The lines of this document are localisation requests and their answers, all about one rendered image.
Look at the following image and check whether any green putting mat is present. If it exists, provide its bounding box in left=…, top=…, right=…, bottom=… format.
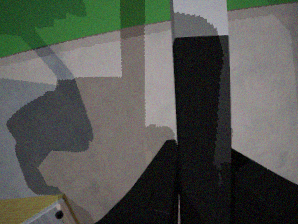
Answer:
left=0, top=0, right=298, bottom=57

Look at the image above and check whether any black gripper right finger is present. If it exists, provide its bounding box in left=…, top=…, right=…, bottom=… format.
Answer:
left=230, top=148, right=298, bottom=224

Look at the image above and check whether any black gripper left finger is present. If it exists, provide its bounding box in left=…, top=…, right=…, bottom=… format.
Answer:
left=94, top=140, right=180, bottom=224

